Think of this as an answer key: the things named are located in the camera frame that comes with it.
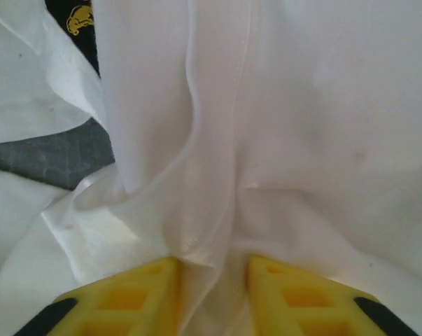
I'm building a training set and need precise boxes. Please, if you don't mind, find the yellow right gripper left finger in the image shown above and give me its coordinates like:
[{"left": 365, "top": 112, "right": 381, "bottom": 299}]
[{"left": 20, "top": 257, "right": 183, "bottom": 336}]

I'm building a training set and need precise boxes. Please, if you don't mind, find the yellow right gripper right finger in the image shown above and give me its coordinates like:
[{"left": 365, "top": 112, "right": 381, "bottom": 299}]
[{"left": 248, "top": 254, "right": 422, "bottom": 336}]

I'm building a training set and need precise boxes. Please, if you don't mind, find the white t-shirt with daisy print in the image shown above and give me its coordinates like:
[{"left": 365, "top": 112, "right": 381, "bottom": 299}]
[{"left": 0, "top": 0, "right": 422, "bottom": 336}]

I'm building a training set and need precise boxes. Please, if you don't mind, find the black t-shirt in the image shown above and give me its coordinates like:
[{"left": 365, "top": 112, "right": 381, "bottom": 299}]
[{"left": 44, "top": 0, "right": 102, "bottom": 76}]

